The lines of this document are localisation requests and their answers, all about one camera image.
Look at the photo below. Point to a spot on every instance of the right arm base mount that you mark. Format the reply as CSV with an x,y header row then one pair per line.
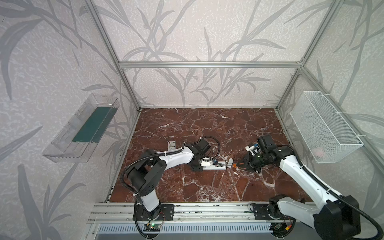
x,y
260,211

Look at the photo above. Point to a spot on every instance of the green circuit board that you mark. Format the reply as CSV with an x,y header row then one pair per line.
x,y
152,227

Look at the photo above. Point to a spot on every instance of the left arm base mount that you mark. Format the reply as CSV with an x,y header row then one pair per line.
x,y
160,213

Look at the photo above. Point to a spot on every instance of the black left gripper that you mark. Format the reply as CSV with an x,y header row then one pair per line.
x,y
216,162

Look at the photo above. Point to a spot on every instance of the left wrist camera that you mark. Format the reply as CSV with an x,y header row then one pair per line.
x,y
202,146

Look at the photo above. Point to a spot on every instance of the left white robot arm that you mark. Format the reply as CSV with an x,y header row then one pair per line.
x,y
142,176

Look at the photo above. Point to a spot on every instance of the plain white remote control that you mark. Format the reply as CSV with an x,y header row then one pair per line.
x,y
213,165

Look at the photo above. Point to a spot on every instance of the small metal bracket plate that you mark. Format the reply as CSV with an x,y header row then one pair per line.
x,y
171,145

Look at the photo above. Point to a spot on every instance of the clear plastic wall tray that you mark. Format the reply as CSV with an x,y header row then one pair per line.
x,y
79,138

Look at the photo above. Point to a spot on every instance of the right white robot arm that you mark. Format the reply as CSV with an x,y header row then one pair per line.
x,y
331,217

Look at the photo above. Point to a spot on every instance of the white wire mesh basket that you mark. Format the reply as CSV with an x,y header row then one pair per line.
x,y
321,125

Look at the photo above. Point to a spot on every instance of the pink item in basket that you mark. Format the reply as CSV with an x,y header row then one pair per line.
x,y
318,152

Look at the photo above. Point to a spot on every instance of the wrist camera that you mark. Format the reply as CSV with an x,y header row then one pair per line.
x,y
264,145
202,146

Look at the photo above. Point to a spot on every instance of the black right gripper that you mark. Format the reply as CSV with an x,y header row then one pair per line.
x,y
249,163

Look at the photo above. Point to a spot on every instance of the white battery cover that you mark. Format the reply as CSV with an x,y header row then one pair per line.
x,y
230,163

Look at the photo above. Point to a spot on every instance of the orange handled screwdriver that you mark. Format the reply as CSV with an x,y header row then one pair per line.
x,y
238,165

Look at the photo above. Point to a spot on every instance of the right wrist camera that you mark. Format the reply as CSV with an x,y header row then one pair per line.
x,y
264,145

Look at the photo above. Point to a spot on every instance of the aluminium front rail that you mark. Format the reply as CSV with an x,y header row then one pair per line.
x,y
187,212

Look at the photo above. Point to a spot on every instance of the aluminium cage frame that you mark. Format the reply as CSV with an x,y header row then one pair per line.
x,y
333,8

